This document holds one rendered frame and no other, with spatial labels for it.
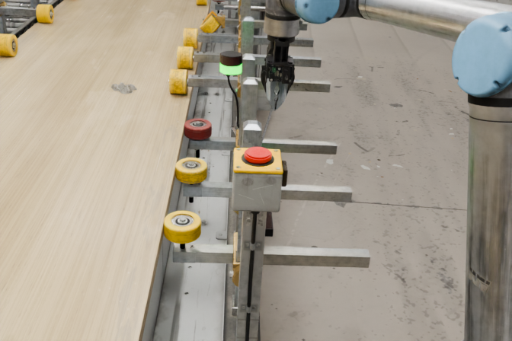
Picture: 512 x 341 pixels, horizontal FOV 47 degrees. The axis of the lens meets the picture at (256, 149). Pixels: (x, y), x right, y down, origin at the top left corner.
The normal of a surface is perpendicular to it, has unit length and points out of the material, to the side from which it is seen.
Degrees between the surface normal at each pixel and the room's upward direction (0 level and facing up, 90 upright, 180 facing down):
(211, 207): 0
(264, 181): 90
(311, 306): 0
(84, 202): 0
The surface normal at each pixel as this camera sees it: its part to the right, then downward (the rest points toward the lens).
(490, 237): -0.65, 0.22
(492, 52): -0.90, 0.03
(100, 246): 0.06, -0.89
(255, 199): 0.02, 0.45
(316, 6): 0.37, 0.44
